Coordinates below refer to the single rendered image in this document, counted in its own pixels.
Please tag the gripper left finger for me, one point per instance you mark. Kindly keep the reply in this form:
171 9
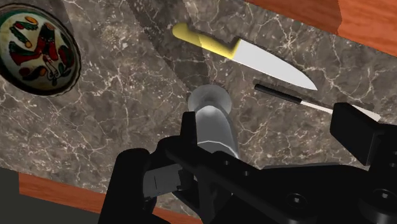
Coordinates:
130 186

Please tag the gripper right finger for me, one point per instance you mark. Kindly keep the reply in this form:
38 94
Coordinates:
356 133

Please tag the grey metal vase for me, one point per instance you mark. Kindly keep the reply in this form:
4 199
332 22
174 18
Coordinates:
214 130

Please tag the painted white plate, dark rim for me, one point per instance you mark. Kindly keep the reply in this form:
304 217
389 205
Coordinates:
37 49

